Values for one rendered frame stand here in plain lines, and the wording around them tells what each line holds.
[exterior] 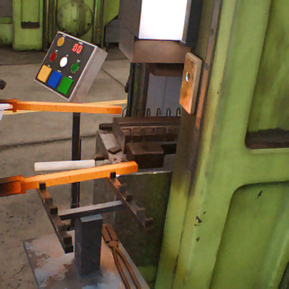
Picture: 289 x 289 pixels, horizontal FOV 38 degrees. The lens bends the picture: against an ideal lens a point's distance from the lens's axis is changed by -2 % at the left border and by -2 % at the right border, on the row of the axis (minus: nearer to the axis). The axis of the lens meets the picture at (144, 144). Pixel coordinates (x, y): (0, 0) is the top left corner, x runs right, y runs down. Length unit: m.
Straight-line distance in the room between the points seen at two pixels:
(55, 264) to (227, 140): 0.63
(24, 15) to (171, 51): 5.10
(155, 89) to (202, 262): 0.76
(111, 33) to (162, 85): 5.25
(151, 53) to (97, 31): 5.15
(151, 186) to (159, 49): 0.48
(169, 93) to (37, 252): 0.90
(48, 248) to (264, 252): 0.81
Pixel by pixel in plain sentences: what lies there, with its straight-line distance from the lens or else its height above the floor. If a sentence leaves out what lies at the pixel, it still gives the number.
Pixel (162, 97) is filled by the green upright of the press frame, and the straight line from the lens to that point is 1.85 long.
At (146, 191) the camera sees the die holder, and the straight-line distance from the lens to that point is 1.54.
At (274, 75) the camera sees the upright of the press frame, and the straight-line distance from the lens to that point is 1.30.
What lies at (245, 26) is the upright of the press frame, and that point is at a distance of 1.14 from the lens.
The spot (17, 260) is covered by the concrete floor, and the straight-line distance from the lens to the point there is 2.49.
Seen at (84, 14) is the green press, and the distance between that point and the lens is 6.48.
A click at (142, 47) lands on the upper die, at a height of 1.32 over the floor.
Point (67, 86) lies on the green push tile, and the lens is 1.98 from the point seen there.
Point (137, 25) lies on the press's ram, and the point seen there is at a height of 1.40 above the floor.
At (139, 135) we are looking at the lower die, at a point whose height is 0.99.
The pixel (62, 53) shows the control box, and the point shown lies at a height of 1.12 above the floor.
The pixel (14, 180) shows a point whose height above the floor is 1.05.
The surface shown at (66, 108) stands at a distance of 1.44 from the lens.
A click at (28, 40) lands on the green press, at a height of 0.16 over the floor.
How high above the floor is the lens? 1.66
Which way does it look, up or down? 26 degrees down
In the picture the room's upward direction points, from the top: 6 degrees clockwise
